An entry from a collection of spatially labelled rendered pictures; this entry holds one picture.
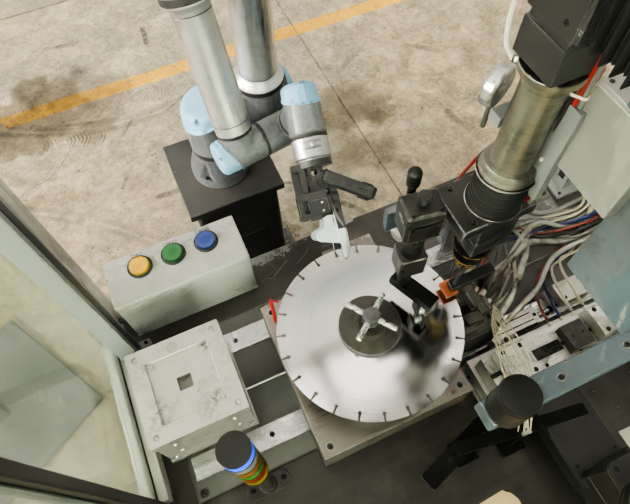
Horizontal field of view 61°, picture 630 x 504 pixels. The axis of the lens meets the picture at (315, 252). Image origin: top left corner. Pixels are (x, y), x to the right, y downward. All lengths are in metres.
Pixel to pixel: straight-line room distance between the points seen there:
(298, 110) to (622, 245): 0.64
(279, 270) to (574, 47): 0.86
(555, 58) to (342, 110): 2.05
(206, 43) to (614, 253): 0.72
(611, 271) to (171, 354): 0.73
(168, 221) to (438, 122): 1.26
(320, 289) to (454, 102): 1.78
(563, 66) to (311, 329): 0.60
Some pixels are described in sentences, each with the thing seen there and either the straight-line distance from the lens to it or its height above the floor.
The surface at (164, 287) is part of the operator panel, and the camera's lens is 1.09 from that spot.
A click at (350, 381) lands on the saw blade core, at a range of 0.93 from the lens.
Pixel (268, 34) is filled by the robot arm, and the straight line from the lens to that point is 1.16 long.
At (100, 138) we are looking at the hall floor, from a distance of 2.66.
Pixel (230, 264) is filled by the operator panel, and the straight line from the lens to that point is 1.09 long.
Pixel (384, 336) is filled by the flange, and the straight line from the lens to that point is 0.94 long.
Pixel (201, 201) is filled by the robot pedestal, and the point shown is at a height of 0.75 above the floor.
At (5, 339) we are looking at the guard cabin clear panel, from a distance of 0.72.
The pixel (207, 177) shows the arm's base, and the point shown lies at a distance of 1.38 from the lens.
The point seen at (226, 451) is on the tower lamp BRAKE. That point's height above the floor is 1.16.
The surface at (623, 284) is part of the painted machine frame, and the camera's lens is 0.70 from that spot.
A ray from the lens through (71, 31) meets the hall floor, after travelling 3.27.
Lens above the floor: 1.84
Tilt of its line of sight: 61 degrees down
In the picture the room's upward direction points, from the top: 3 degrees counter-clockwise
